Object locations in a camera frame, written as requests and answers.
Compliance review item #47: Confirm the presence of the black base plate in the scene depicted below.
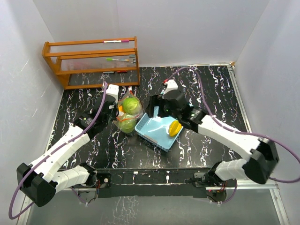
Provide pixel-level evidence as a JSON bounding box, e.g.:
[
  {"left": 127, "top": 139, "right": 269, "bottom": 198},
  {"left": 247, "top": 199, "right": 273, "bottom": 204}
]
[{"left": 70, "top": 167, "right": 228, "bottom": 199}]

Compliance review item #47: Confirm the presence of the light blue plastic basket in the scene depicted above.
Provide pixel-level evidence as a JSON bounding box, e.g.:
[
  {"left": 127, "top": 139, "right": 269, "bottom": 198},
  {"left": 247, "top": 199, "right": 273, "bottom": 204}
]
[{"left": 135, "top": 107, "right": 183, "bottom": 152}]

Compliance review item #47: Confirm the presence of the green yellow pen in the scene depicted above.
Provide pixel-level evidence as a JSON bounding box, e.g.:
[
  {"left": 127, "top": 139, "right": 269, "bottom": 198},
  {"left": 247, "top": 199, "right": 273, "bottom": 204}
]
[{"left": 106, "top": 58, "right": 130, "bottom": 62}]

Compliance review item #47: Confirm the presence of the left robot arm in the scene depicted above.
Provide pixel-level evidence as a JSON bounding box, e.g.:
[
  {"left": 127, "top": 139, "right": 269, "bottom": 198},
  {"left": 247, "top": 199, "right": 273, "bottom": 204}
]
[{"left": 16, "top": 91, "right": 118, "bottom": 207}]

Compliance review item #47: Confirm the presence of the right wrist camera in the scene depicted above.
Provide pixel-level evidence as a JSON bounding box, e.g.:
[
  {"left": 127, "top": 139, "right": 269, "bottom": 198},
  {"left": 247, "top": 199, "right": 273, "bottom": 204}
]
[{"left": 161, "top": 79, "right": 178, "bottom": 94}]

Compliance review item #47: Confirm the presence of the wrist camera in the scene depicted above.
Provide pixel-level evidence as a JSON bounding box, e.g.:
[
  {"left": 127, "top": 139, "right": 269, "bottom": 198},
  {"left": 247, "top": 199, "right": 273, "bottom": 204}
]
[
  {"left": 161, "top": 79, "right": 178, "bottom": 94},
  {"left": 103, "top": 82, "right": 119, "bottom": 103}
]

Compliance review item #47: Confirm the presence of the yellow star fruit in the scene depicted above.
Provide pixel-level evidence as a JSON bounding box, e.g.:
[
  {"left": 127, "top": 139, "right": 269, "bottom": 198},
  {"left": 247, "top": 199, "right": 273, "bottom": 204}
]
[{"left": 168, "top": 120, "right": 182, "bottom": 137}]

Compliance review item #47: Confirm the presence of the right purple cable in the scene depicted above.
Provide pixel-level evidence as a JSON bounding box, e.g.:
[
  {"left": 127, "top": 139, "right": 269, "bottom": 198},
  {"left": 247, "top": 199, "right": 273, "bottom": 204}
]
[{"left": 162, "top": 67, "right": 300, "bottom": 204}]

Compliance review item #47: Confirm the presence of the aluminium frame rail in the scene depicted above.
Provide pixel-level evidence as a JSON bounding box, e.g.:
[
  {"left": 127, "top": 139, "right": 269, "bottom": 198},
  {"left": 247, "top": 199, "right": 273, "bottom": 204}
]
[{"left": 18, "top": 169, "right": 289, "bottom": 225}]

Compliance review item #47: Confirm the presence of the green cabbage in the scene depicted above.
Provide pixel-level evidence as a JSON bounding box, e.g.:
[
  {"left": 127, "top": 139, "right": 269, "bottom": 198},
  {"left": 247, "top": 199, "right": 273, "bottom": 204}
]
[
  {"left": 117, "top": 114, "right": 136, "bottom": 134},
  {"left": 122, "top": 97, "right": 141, "bottom": 115}
]

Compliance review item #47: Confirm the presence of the purple cable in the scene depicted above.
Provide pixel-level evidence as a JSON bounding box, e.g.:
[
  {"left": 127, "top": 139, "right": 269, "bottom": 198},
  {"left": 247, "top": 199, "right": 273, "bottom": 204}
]
[
  {"left": 162, "top": 67, "right": 300, "bottom": 204},
  {"left": 8, "top": 81, "right": 108, "bottom": 220}
]

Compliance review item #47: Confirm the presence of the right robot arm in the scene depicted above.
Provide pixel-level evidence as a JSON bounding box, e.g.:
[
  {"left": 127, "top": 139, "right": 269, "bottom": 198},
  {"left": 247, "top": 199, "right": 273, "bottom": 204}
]
[{"left": 146, "top": 90, "right": 279, "bottom": 186}]

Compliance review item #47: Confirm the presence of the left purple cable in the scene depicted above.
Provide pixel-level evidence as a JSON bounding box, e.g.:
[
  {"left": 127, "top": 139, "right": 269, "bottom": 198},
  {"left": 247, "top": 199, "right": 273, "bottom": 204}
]
[{"left": 8, "top": 81, "right": 108, "bottom": 220}]

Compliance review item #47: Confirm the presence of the wooden shelf rack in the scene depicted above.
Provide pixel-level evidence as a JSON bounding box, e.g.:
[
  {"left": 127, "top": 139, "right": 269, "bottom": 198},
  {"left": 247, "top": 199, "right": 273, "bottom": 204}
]
[{"left": 42, "top": 37, "right": 141, "bottom": 90}]

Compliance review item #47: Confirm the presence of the clear zip top bag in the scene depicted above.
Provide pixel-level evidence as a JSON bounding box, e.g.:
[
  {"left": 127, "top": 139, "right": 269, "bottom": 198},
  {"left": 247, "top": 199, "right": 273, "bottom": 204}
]
[{"left": 113, "top": 86, "right": 143, "bottom": 134}]

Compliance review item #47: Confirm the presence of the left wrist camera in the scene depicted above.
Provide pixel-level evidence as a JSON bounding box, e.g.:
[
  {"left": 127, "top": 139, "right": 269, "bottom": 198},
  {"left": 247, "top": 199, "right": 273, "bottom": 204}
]
[{"left": 103, "top": 82, "right": 119, "bottom": 103}]

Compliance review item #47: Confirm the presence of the white pink pen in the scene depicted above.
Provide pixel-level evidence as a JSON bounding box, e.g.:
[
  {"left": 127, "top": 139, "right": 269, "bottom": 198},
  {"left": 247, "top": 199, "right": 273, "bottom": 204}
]
[{"left": 103, "top": 40, "right": 130, "bottom": 44}]

